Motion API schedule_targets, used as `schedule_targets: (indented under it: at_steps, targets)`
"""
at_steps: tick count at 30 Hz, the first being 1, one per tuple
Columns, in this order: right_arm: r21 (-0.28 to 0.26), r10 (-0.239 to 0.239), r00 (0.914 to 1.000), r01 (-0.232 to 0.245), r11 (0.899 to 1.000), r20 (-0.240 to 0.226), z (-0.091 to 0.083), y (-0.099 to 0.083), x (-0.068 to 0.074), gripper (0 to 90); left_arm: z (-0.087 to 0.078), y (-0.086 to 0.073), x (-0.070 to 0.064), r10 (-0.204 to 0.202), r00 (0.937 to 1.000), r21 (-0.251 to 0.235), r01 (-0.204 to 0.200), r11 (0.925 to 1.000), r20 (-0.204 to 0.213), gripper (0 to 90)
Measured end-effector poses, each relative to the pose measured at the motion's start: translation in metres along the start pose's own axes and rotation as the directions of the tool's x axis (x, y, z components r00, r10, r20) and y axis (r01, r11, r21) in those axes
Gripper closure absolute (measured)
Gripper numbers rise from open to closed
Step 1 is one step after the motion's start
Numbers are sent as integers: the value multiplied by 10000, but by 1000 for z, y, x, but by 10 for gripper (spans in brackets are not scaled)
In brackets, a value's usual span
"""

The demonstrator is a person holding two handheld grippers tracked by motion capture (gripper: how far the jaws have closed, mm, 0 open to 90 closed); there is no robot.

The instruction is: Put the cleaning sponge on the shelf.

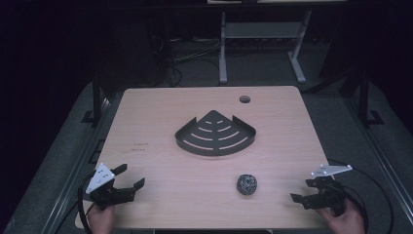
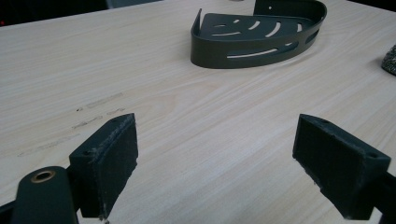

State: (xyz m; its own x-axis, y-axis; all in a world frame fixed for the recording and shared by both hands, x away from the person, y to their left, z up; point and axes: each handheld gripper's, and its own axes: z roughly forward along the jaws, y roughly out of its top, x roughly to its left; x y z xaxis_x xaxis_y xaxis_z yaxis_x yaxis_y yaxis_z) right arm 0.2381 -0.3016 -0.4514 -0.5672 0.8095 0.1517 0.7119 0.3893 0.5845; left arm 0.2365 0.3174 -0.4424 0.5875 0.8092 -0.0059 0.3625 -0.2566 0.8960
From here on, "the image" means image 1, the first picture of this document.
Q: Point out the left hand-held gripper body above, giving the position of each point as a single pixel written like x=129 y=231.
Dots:
x=101 y=178

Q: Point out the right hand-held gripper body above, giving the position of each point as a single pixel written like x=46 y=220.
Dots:
x=329 y=195

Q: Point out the steel wool scouring ball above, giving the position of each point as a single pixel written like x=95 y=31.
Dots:
x=246 y=184

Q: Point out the black metal corner shelf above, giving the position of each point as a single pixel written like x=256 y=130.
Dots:
x=215 y=136

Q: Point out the person's right hand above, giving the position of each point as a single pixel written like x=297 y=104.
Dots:
x=345 y=224

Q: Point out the person's left hand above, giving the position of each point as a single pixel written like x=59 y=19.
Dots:
x=101 y=221

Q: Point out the aluminium rail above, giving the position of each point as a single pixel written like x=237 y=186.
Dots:
x=380 y=152
x=69 y=182

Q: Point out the black metal post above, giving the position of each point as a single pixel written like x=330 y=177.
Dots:
x=96 y=97
x=364 y=97

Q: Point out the grey metal desk frame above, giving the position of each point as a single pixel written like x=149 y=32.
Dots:
x=259 y=30

